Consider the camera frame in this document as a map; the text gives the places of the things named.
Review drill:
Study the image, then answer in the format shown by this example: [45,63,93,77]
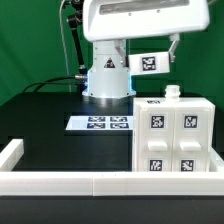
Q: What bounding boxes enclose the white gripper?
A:
[83,0,210,67]

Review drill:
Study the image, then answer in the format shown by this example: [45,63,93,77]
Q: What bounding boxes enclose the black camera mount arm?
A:
[65,0,88,81]

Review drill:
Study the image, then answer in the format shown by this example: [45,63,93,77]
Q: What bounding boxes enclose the white U-shaped obstacle fence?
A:
[0,139,224,196]

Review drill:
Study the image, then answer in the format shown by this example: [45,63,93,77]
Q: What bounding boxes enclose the grey hanging cable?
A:
[58,0,73,94]

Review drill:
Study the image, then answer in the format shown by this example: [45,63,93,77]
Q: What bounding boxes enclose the small white cabinet top block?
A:
[128,52,170,75]

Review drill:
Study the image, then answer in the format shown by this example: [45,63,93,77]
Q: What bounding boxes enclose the white cabinet body box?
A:
[132,85,215,172]

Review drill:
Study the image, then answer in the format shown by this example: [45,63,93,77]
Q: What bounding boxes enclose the black cables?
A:
[22,75,88,94]

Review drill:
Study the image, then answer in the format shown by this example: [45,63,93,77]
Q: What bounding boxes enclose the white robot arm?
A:
[68,0,210,104]

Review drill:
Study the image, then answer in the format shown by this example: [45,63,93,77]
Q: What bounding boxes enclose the white base tag plate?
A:
[66,115,133,131]

